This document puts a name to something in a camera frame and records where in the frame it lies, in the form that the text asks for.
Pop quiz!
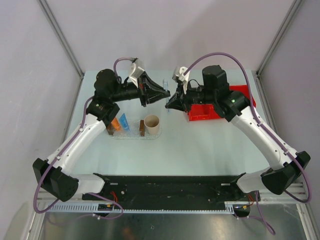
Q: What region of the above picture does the beige cup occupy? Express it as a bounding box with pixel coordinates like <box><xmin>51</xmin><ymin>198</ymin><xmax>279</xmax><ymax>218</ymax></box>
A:
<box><xmin>144</xmin><ymin>114</ymin><xmax>160</xmax><ymax>136</ymax></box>

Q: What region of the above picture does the blue toothpaste tube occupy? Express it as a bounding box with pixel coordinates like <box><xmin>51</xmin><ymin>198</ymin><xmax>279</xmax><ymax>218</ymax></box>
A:
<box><xmin>119</xmin><ymin>113</ymin><xmax>130</xmax><ymax>132</ymax></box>

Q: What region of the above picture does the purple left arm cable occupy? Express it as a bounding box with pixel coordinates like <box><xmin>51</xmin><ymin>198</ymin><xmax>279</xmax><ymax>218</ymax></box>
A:
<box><xmin>33</xmin><ymin>56</ymin><xmax>137</xmax><ymax>226</ymax></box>

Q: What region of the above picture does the white toothbrush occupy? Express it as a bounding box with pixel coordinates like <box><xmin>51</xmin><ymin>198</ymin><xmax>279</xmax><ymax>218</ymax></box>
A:
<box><xmin>162</xmin><ymin>79</ymin><xmax>171</xmax><ymax>115</ymax></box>

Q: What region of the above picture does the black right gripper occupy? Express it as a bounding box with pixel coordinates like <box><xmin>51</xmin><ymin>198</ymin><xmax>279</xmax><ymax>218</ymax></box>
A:
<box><xmin>165</xmin><ymin>80</ymin><xmax>216</xmax><ymax>114</ymax></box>

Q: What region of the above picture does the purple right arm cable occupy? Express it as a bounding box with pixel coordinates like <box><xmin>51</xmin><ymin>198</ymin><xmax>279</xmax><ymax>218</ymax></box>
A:
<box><xmin>184</xmin><ymin>51</ymin><xmax>312</xmax><ymax>236</ymax></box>

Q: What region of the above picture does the left aluminium frame post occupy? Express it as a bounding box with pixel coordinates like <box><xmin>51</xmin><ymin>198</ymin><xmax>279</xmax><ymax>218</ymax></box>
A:
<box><xmin>37</xmin><ymin>0</ymin><xmax>85</xmax><ymax>80</ymax></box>

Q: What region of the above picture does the aluminium frame post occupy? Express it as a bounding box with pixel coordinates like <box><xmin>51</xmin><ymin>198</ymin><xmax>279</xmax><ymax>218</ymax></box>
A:
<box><xmin>255</xmin><ymin>0</ymin><xmax>305</xmax><ymax>77</ymax></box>
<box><xmin>37</xmin><ymin>0</ymin><xmax>85</xmax><ymax>80</ymax></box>

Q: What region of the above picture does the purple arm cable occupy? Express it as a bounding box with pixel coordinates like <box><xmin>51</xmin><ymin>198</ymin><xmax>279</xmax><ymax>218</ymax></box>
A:
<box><xmin>33</xmin><ymin>56</ymin><xmax>137</xmax><ymax>226</ymax></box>
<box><xmin>184</xmin><ymin>51</ymin><xmax>312</xmax><ymax>236</ymax></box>

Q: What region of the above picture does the clear acrylic toothbrush stand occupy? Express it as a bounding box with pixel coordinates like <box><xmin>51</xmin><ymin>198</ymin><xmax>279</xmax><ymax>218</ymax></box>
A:
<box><xmin>106</xmin><ymin>118</ymin><xmax>146</xmax><ymax>138</ymax></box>

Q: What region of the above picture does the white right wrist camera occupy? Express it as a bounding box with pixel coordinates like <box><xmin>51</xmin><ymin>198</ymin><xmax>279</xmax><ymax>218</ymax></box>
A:
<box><xmin>172</xmin><ymin>66</ymin><xmax>190</xmax><ymax>95</ymax></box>

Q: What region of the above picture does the red plastic organizer bin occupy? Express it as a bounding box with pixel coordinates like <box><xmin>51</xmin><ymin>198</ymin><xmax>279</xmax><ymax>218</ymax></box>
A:
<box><xmin>187</xmin><ymin>85</ymin><xmax>250</xmax><ymax>122</ymax></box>

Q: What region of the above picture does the white slotted cable duct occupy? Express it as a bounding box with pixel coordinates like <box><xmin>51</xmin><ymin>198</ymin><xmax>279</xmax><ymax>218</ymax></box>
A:
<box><xmin>48</xmin><ymin>201</ymin><xmax>250</xmax><ymax>214</ymax></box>

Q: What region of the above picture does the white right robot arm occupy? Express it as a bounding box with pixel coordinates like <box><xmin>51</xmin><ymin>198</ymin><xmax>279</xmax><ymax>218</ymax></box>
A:
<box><xmin>165</xmin><ymin>65</ymin><xmax>311</xmax><ymax>201</ymax></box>

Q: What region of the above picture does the right aluminium frame post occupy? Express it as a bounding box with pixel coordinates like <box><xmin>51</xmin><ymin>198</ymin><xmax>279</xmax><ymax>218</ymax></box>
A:
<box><xmin>255</xmin><ymin>0</ymin><xmax>305</xmax><ymax>77</ymax></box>

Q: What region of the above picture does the clear oval glass tray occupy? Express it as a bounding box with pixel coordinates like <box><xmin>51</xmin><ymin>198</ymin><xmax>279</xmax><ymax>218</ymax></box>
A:
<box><xmin>106</xmin><ymin>118</ymin><xmax>162</xmax><ymax>140</ymax></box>

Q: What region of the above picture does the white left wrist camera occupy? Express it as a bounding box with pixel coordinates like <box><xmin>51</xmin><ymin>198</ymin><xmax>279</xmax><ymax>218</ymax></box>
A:
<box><xmin>128</xmin><ymin>58</ymin><xmax>145</xmax><ymax>88</ymax></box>

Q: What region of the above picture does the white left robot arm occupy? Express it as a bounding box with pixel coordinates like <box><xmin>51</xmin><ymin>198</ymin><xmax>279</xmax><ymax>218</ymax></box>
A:
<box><xmin>32</xmin><ymin>69</ymin><xmax>170</xmax><ymax>202</ymax></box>

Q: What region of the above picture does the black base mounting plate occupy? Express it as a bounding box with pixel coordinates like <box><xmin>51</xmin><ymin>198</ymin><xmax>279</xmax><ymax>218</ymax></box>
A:
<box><xmin>82</xmin><ymin>175</ymin><xmax>256</xmax><ymax>210</ymax></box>

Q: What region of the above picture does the orange toothpaste tube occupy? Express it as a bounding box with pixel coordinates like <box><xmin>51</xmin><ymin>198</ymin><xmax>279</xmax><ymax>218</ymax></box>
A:
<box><xmin>111</xmin><ymin>117</ymin><xmax>122</xmax><ymax>131</ymax></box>

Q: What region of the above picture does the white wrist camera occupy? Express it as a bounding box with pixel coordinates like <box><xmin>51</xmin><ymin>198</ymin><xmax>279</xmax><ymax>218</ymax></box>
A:
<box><xmin>128</xmin><ymin>58</ymin><xmax>145</xmax><ymax>88</ymax></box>
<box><xmin>172</xmin><ymin>66</ymin><xmax>190</xmax><ymax>95</ymax></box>

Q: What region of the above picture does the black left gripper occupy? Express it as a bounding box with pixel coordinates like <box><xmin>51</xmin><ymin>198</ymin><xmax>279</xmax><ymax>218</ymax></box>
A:
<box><xmin>110</xmin><ymin>71</ymin><xmax>170</xmax><ymax>107</ymax></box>

